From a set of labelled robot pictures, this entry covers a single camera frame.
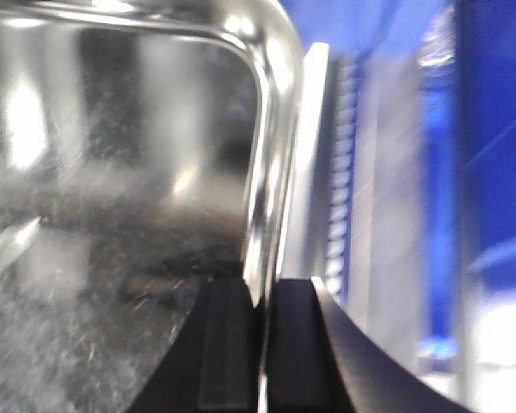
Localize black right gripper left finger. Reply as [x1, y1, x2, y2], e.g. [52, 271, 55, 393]
[128, 277, 260, 412]

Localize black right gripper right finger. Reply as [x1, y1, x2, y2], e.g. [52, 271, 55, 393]
[267, 279, 466, 412]

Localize silver metal tray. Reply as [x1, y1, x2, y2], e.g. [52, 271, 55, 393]
[0, 1, 304, 412]

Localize white roller conveyor track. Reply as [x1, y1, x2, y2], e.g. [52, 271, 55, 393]
[326, 57, 359, 306]

